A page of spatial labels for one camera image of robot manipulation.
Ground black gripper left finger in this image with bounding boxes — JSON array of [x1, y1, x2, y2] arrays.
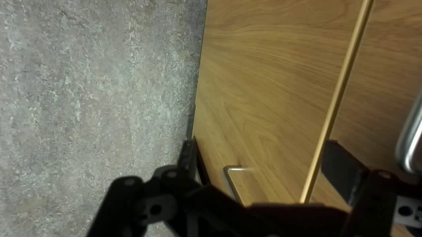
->
[[85, 137, 213, 237]]

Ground thin metal drawer handle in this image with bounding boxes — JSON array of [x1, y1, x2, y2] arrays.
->
[[221, 164, 257, 205]]

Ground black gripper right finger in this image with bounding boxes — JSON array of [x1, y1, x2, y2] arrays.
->
[[321, 139, 422, 237]]

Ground thick metal drawer handle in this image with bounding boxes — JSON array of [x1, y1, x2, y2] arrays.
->
[[393, 86, 422, 176]]

